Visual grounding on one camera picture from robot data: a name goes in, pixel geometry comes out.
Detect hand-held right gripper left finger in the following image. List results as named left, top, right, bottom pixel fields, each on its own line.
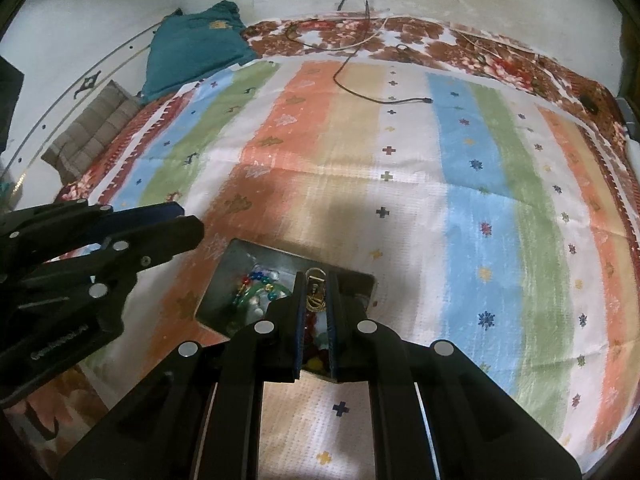
left=55, top=271, right=308, bottom=480

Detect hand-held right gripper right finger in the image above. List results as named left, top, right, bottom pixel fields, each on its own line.
left=324, top=271, right=583, bottom=480

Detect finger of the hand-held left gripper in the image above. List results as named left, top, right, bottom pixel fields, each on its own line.
left=0, top=199, right=185, bottom=281
left=0, top=215, right=206, bottom=408

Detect red bead bracelet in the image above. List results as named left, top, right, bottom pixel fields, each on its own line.
left=304, top=310, right=328, bottom=356

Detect gold chain necklace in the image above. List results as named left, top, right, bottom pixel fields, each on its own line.
left=306, top=269, right=326, bottom=311

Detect green jade bangle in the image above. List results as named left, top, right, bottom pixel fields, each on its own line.
left=235, top=282, right=293, bottom=321

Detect dark and yellow bead bracelet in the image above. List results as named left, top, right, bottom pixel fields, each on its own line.
left=302, top=350, right=331, bottom=373

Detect metal jewelry box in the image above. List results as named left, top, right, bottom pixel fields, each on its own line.
left=194, top=239, right=377, bottom=383

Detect colourful bead bracelet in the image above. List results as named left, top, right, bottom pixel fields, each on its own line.
left=232, top=270, right=281, bottom=311

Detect brown checked folded cloth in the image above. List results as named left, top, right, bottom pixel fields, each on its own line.
left=41, top=80, right=143, bottom=183

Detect striped printed blanket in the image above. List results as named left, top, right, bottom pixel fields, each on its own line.
left=90, top=57, right=640, bottom=480

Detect teal quilted pillow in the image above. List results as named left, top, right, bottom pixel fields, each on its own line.
left=141, top=1, right=258, bottom=103

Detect curved metal bed frame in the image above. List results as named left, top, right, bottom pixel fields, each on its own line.
left=0, top=7, right=183, bottom=196

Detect white cable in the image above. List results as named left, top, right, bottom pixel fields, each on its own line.
left=295, top=16, right=391, bottom=52

